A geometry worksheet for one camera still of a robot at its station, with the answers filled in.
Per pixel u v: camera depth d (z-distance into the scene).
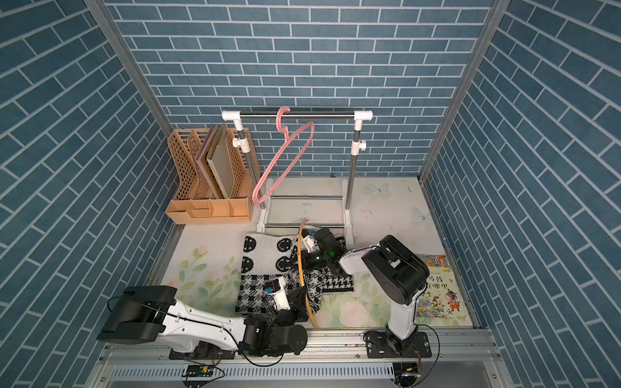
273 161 0.71
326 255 0.75
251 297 0.80
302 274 0.77
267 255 0.89
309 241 0.86
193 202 1.01
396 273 0.50
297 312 0.65
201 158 0.86
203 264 0.91
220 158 0.92
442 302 0.82
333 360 0.73
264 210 1.02
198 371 0.72
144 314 0.46
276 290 0.64
